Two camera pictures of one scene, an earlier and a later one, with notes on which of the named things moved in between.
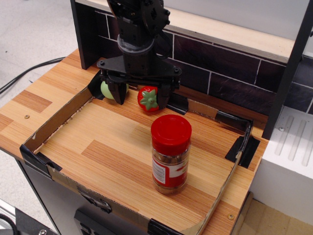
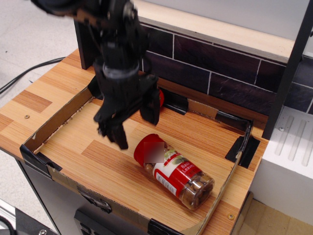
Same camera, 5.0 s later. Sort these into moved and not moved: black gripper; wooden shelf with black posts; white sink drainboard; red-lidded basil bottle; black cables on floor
Moved: black gripper; red-lidded basil bottle
Not moved: white sink drainboard; wooden shelf with black posts; black cables on floor
